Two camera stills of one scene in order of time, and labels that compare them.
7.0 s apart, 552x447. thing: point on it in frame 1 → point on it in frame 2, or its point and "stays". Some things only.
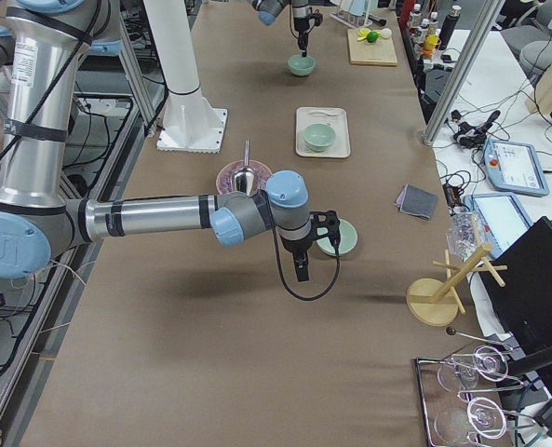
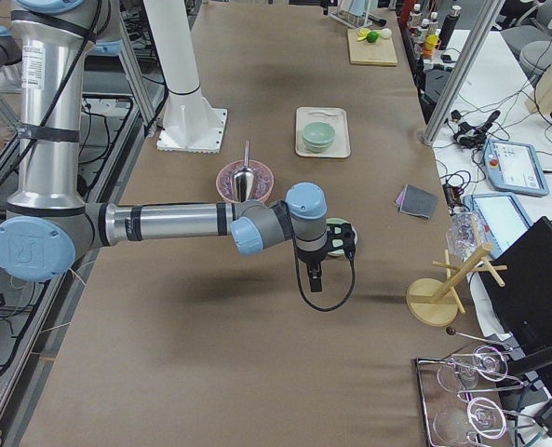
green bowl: [301, 65] → [317, 136]
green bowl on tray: [319, 137] stays
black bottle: [450, 26] stays
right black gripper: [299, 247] → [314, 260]
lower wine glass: [484, 416] stays
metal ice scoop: [244, 179] stays
